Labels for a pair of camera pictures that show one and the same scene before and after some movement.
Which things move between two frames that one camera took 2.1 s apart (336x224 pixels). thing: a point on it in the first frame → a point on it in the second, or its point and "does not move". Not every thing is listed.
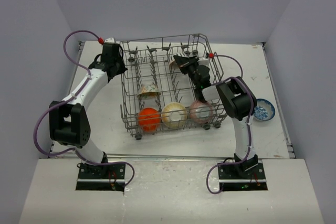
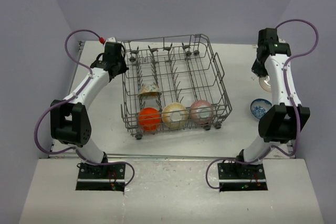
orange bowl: (149, 119) does not move
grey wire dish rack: (156, 97) does not move
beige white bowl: (172, 64) → (265, 83)
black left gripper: (122, 68) does not move
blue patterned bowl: (264, 110) does not move
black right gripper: (185, 63) → (258, 71)
